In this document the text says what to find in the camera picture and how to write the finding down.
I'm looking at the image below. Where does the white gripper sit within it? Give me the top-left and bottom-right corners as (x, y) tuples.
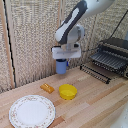
(51, 43), (82, 61)

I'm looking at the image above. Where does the blue cup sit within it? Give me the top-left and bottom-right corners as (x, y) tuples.
(55, 58), (69, 75)

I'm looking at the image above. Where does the woven bamboo screen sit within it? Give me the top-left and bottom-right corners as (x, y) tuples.
(0, 0), (128, 94)

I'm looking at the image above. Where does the yellow plastic bowl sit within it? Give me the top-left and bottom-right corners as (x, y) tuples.
(58, 83), (78, 101)

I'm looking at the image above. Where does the orange rectangular block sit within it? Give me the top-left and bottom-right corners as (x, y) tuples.
(40, 83), (55, 94)

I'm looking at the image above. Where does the white floral-rimmed plate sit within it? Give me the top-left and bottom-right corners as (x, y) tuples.
(8, 94), (57, 128)

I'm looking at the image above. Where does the black wire dish rack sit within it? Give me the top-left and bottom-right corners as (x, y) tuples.
(79, 37), (128, 85)

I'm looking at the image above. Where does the black cable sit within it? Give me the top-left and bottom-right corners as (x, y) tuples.
(98, 8), (128, 44)

